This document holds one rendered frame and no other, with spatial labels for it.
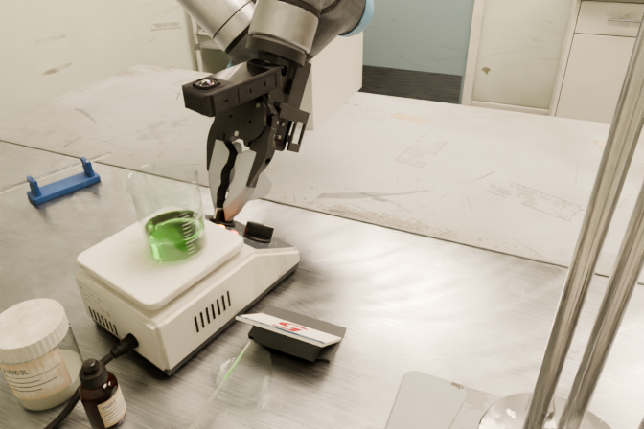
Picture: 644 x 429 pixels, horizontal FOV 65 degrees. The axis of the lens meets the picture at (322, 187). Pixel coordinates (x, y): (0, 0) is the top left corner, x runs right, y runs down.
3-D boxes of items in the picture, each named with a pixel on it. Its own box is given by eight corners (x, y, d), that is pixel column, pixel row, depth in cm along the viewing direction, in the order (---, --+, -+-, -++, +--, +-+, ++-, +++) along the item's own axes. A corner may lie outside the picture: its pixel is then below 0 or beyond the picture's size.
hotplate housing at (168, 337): (225, 232, 67) (218, 179, 63) (303, 267, 60) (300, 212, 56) (68, 335, 51) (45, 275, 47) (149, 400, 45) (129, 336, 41)
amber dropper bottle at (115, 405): (83, 431, 42) (59, 375, 39) (101, 400, 45) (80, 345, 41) (118, 434, 42) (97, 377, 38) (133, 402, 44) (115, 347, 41)
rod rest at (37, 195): (92, 173, 81) (86, 154, 80) (102, 181, 79) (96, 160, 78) (27, 197, 75) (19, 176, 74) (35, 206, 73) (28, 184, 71)
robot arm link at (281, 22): (294, 1, 53) (239, -5, 58) (283, 44, 54) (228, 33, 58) (330, 26, 60) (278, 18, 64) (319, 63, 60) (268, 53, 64)
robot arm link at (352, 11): (302, 29, 76) (262, 1, 66) (358, -26, 72) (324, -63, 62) (329, 67, 73) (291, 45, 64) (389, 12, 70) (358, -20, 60)
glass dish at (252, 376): (207, 406, 44) (203, 390, 43) (218, 356, 49) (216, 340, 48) (269, 406, 44) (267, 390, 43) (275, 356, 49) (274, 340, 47)
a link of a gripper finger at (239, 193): (269, 228, 62) (287, 155, 61) (238, 228, 57) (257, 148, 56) (250, 220, 64) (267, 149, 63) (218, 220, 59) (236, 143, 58)
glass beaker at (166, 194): (178, 225, 53) (164, 153, 49) (224, 243, 50) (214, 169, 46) (126, 260, 48) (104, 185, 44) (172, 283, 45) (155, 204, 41)
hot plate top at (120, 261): (172, 209, 57) (171, 202, 57) (249, 244, 51) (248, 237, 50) (74, 263, 49) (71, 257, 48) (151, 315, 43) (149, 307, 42)
